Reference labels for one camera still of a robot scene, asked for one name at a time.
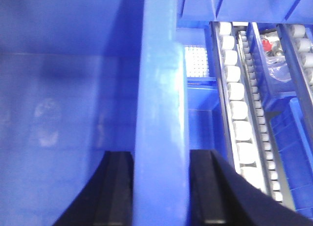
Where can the white roller track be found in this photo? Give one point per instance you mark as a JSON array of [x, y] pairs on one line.
[[299, 55], [239, 128]]

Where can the blue bin with packets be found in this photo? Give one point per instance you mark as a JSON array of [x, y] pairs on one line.
[[273, 76]]

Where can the right white roller track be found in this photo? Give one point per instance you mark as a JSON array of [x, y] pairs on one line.
[[299, 55]]

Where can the blue bin lower right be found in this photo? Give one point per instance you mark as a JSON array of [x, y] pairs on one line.
[[296, 154]]

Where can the blue bin upper shelf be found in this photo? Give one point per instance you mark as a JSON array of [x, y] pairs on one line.
[[261, 11]]

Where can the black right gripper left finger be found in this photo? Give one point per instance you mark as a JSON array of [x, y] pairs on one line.
[[107, 198]]

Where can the small roller track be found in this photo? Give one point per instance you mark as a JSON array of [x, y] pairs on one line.
[[268, 161]]

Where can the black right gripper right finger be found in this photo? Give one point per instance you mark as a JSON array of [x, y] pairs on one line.
[[221, 197]]

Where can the blue bin below rollers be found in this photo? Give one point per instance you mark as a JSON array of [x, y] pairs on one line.
[[207, 125]]

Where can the large blue plastic bin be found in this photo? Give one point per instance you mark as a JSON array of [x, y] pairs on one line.
[[82, 77]]

